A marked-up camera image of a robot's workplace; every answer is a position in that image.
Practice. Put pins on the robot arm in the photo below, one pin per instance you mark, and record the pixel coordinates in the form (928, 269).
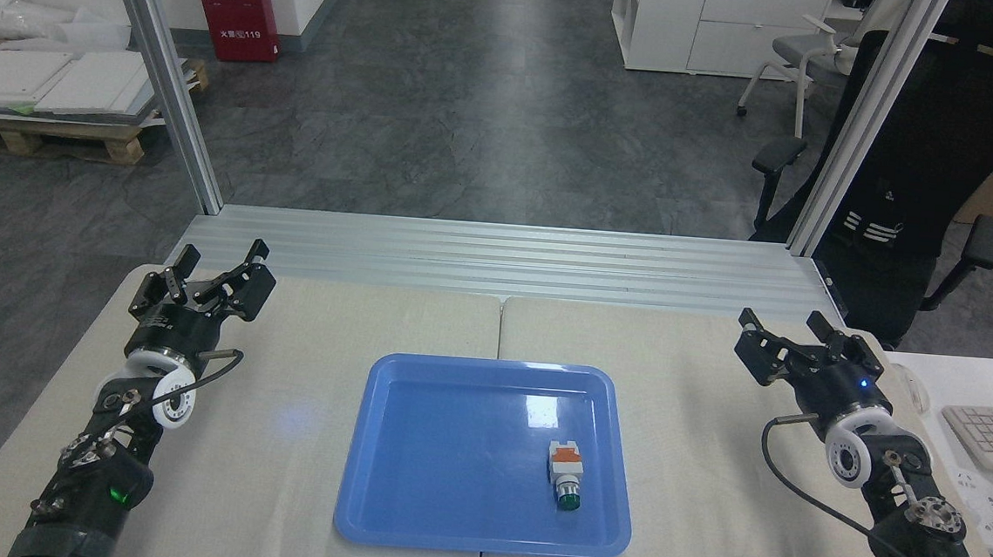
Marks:
(909, 508)
(98, 482)

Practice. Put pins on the wooden pallet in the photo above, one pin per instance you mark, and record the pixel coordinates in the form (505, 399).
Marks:
(61, 136)

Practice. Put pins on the white power strip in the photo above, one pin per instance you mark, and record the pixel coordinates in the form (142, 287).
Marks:
(989, 510)

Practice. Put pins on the white drawer cabinet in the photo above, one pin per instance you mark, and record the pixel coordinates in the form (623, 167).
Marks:
(707, 22)

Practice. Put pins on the white foam boards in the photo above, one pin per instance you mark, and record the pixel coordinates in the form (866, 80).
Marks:
(47, 81)

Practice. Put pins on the black office chair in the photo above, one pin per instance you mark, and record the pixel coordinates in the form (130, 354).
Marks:
(932, 169)

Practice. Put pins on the silver aluminium post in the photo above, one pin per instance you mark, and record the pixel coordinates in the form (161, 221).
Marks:
(169, 81)
(861, 129)

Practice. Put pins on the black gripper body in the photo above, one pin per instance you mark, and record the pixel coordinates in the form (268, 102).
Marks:
(843, 390)
(176, 330)

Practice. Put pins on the red fire extinguisher box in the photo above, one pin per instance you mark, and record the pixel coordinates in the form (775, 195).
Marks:
(234, 7)

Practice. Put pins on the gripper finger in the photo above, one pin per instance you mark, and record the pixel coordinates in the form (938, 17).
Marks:
(238, 288)
(166, 283)
(841, 345)
(766, 354)

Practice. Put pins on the white grey office chair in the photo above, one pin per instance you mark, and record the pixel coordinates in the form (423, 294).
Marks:
(805, 51)

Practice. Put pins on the blue plastic tray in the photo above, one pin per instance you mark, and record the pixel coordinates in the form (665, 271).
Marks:
(488, 457)

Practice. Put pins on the green push button switch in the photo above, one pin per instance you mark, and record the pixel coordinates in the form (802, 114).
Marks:
(564, 468)

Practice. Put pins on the aluminium profile table frame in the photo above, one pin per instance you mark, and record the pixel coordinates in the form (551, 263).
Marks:
(506, 262)

